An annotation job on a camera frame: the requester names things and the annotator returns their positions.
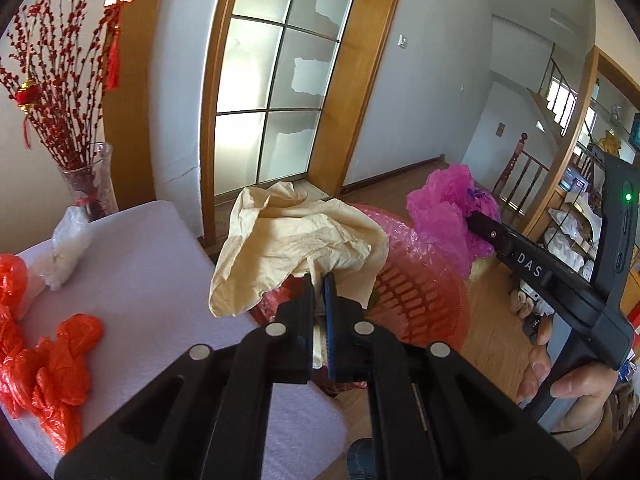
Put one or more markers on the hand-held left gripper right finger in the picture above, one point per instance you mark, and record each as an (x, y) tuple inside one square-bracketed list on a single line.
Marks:
[(345, 345)]

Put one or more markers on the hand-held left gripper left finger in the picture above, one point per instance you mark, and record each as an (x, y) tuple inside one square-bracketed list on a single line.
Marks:
[(295, 340)]

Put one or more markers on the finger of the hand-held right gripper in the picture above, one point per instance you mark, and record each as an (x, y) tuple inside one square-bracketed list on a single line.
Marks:
[(487, 230)]

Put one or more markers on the pink plastic bag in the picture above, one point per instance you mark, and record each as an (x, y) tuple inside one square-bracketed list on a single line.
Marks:
[(440, 210)]

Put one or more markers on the red plastic lattice basket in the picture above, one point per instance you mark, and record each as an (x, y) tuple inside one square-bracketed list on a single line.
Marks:
[(405, 295)]

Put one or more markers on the red basket with plastic liner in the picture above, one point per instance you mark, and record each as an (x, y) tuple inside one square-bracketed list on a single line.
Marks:
[(405, 240)]

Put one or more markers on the beige plastic bag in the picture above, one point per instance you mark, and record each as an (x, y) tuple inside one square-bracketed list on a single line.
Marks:
[(300, 240)]

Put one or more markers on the person's right hand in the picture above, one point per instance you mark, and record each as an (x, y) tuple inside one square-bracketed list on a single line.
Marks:
[(585, 400)]

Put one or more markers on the wooden stair railing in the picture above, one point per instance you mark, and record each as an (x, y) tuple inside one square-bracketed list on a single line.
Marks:
[(520, 165)]

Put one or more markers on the shelf with packed goods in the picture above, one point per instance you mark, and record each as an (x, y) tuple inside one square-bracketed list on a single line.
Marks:
[(570, 230)]

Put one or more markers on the person's leg in jeans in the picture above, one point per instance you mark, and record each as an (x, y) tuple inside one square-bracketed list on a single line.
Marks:
[(359, 460)]

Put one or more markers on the lilac tablecloth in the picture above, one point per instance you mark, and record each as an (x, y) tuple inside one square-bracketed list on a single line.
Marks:
[(150, 270)]

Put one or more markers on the large orange plastic bag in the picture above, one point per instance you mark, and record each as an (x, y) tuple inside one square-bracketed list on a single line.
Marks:
[(60, 360)]

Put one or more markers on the clear plastic bag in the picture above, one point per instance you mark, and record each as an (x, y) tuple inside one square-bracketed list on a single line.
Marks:
[(70, 250)]

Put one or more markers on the glass vase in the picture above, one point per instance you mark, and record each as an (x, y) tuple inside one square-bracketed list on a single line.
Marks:
[(90, 185)]

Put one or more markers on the frosted glass sliding door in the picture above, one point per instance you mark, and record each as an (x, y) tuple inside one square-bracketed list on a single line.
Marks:
[(265, 75)]

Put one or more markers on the small orange plastic bag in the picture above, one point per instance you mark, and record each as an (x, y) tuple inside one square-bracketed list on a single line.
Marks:
[(12, 280)]

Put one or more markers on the small red lantern ornament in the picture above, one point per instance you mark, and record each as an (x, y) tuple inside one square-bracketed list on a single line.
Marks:
[(27, 94)]

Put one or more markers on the red berry branches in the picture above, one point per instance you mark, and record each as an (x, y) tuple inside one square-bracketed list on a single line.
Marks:
[(55, 60)]

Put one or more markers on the brown wall plate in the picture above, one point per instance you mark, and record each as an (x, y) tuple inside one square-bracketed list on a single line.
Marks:
[(500, 129)]

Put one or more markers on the wooden room divider frame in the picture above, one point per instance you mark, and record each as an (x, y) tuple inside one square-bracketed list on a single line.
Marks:
[(575, 150)]

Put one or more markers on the wooden door frame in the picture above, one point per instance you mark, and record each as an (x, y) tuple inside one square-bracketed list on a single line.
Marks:
[(365, 85)]

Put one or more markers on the wooden wall trim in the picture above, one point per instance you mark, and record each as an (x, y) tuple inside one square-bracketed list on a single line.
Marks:
[(127, 150)]

